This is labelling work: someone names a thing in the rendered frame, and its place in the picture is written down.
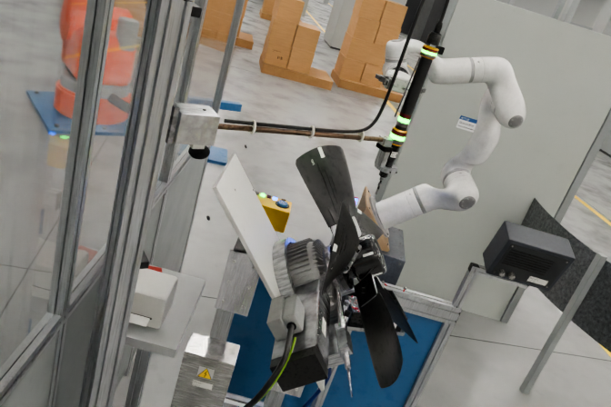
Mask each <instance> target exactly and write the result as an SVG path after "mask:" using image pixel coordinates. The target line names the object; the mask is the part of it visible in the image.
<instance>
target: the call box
mask: <svg viewBox="0 0 611 407"><path fill-rule="evenodd" d="M260 195H261V194H260V193H259V195H258V196H257V197H258V199H259V201H260V203H261V204H262V206H263V208H264V210H265V213H266V215H267V217H268V219H269V221H270V223H271V224H272V226H273V228H274V230H275V231H277V232H280V233H283V232H284V231H285V227H286V224H287V221H288V217H289V214H290V211H291V206H292V203H291V202H287V201H286V202H287V203H288V206H287V207H282V206H279V205H278V204H277V202H278V201H279V200H281V199H278V198H277V201H276V200H273V197H271V199H269V198H266V197H267V195H266V196H265V197H263V196H260Z"/></svg>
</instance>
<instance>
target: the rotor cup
mask: <svg viewBox="0 0 611 407"><path fill-rule="evenodd" d="M359 244H360V245H361V246H362V248H361V250H360V252H359V254H358V255H357V257H356V260H355V261H354V262H353V264H352V265H351V267H350V269H349V270H348V272H347V273H342V274H340V275H339V276H338V277H337V278H338V280H339V282H340V283H341V285H342V286H343V288H344V289H345V290H346V291H349V290H352V289H353V287H354V278H358V279H359V280H360V281H362V280H363V279H364V278H365V277H366V276H367V275H369V274H370V273H371V274H372V275H375V274H378V273H381V274H384V273H386V261H385V258H384V256H383V253H382V251H381V248H380V246H379V243H378V241H377V239H376V238H375V236H374V235H372V234H369V235H368V236H366V237H363V238H360V239H359ZM377 251H379V252H380V257H379V256H378V253H377ZM371 252H373V254H371V255H368V256H366V257H363V254H366V253H371ZM381 274H379V275H381ZM376 276H378V275H376ZM376 276H374V277H376Z"/></svg>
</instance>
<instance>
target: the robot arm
mask: <svg viewBox="0 0 611 407"><path fill-rule="evenodd" d="M405 42H406V39H396V40H390V41H388V42H387V43H386V58H385V63H384V65H383V69H382V71H383V75H381V74H376V76H375V78H376V79H378V81H379V82H382V83H383V85H384V88H386V89H388V88H389V85H390V83H391V81H392V78H393V75H394V72H395V70H396V66H397V63H398V61H399V58H400V55H401V53H402V51H403V48H404V45H405ZM423 45H425V44H424V43H423V42H421V41H418V40H414V39H410V41H409V44H408V47H407V49H406V53H405V56H404V59H403V61H402V64H401V66H400V69H399V71H398V74H397V77H396V80H395V83H394V86H393V88H392V91H394V92H398V93H400V94H404V91H405V89H406V86H407V84H408V82H409V79H410V77H411V75H410V73H409V71H408V69H407V54H408V53H418V54H420V52H421V50H422V47H423ZM428 76H429V79H430V81H431V82H432V83H434V84H471V83H486V85H487V88H488V89H487V90H486V91H485V93H484V95H483V97H482V99H481V102H480V106H479V113H478V118H477V123H476V129H475V131H474V132H473V134H472V136H471V138H470V139H469V141H468V143H467V145H466V147H465V148H464V149H463V150H462V151H461V152H460V153H459V154H457V155H456V156H455V157H453V158H452V159H450V160H449V161H448V162H447V163H446V164H445V165H444V166H443V168H442V170H441V174H440V177H441V181H442V184H443V186H444V188H445V189H437V188H435V187H432V186H430V185H429V184H420V185H418V186H416V187H413V188H411V189H408V190H406V191H404V192H402V193H400V194H396V195H394V196H391V197H389V198H386V199H385V200H383V201H380V202H378V203H377V202H376V199H375V197H373V196H370V197H369V203H370V206H371V209H372V212H373V214H374V217H375V219H376V222H377V224H378V226H379V227H380V228H381V229H382V231H383V232H384V236H385V237H386V238H387V237H389V232H388V228H390V227H392V226H395V225H397V224H400V223H403V222H405V221H408V220H410V219H413V218H415V217H417V216H419V215H422V214H424V213H428V212H431V211H433V210H436V209H445V210H450V211H458V212H460V211H465V210H468V209H470V208H472V207H473V206H474V205H475V204H476V203H477V201H478V198H479V192H478V189H477V187H476V184H475V182H474V180H473V178H472V176H471V170H472V168H473V167H474V166H475V165H480V164H482V163H484V162H485V161H486V160H487V158H488V157H489V156H490V155H491V153H493V151H494V149H495V148H496V145H497V143H498V141H499V137H500V132H501V125H503V126H504V127H505V128H509V129H514V128H517V127H519V126H520V125H521V124H522V123H523V122H524V121H525V119H526V104H525V101H524V98H523V96H522V94H521V91H520V89H519V86H518V84H517V81H516V77H515V74H514V70H513V68H512V65H511V64H510V63H509V62H508V61H507V60H506V59H505V58H502V57H498V56H485V57H462V58H440V57H438V56H436V59H434V60H433V61H432V64H431V66H430V68H429V71H428Z"/></svg>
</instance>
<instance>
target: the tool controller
mask: <svg viewBox="0 0 611 407"><path fill-rule="evenodd" d="M483 257H484V263H485V268H486V273H489V274H492V275H495V276H498V277H501V278H505V279H507V280H511V281H514V282H518V283H523V284H526V285H529V286H533V287H535V288H539V289H542V290H546V291H550V290H551V288H552V287H553V286H554V285H555V283H556V282H557V281H558V280H559V278H560V277H561V276H562V275H563V273H564V272H565V271H566V270H567V268H568V267H569V266H570V265H571V264H572V262H573V261H574V260H575V256H574V253H573V250H572V248H571V245H570V242H569V241H568V239H566V238H563V237H560V236H556V235H553V234H551V233H545V232H541V231H538V230H536V229H532V228H529V227H526V226H523V225H520V224H516V223H511V222H508V221H504V222H503V223H502V225H501V227H500V228H499V230H498V231H497V233H496V235H495V236H494V238H493V239H492V241H491V242H490V244H489V245H488V246H487V247H486V249H485V251H484V252H483Z"/></svg>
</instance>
